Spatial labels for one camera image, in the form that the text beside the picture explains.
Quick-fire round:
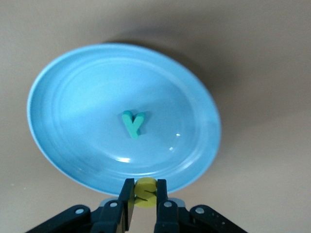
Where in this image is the brown paper table cover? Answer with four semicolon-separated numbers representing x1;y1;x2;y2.
0;0;311;233

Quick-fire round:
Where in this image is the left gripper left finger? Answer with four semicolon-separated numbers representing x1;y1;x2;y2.
26;178;136;233

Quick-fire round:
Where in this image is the yellow foam letter s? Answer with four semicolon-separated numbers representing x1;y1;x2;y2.
134;177;157;209

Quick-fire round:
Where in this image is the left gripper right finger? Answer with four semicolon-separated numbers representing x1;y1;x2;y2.
154;179;248;233

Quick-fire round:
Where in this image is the teal foam letter y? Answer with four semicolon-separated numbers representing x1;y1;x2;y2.
121;110;146;140

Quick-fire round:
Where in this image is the blue plate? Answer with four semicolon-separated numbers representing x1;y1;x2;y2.
26;43;222;196

